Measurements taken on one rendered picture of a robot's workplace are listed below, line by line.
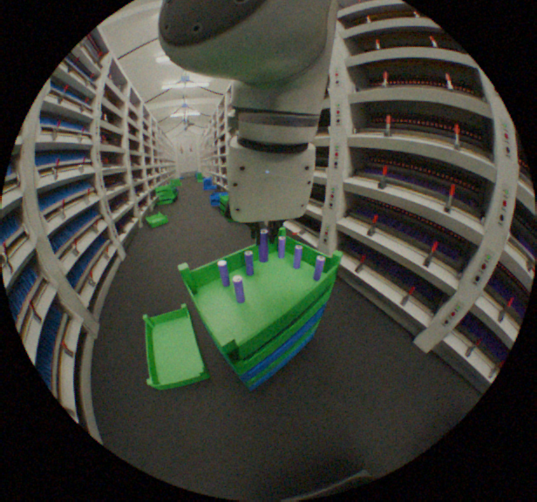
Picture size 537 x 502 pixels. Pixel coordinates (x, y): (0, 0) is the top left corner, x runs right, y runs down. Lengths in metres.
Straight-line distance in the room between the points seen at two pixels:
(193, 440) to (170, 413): 0.12
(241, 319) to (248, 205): 0.21
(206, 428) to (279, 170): 0.65
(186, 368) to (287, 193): 0.63
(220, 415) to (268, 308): 0.41
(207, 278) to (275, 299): 0.17
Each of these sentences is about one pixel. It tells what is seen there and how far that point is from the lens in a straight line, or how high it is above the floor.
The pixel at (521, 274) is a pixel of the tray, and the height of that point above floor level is 0.49.
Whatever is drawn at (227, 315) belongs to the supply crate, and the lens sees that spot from 0.32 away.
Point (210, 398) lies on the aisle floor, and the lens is 0.61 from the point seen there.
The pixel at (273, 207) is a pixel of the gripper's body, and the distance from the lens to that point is 0.19.
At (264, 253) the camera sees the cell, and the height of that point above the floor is 0.42.
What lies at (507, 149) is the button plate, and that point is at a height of 0.79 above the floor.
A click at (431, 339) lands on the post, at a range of 0.82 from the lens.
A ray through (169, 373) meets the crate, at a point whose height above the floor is 0.00.
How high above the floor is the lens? 0.59
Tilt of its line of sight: 27 degrees down
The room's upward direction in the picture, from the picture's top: straight up
